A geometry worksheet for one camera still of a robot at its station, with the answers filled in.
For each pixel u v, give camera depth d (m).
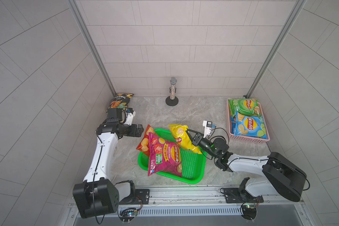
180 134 0.74
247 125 0.84
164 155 0.70
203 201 0.71
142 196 0.71
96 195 0.38
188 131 0.72
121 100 1.05
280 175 0.43
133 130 0.69
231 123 0.95
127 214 0.65
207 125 0.69
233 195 0.67
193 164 0.83
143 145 0.72
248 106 0.95
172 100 1.11
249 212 0.68
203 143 0.68
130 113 0.69
